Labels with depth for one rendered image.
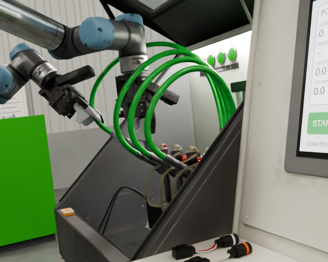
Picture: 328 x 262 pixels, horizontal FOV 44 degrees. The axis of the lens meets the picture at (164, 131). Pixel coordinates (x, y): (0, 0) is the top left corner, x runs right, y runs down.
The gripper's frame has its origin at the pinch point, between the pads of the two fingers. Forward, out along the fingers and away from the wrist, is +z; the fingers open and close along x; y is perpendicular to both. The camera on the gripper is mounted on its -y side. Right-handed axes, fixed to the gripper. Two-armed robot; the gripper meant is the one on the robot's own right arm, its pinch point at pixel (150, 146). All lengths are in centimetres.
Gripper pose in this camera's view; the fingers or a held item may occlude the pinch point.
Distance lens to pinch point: 111.0
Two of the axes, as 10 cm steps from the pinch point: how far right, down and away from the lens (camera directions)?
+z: 1.1, 9.9, 0.6
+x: 4.3, 0.1, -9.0
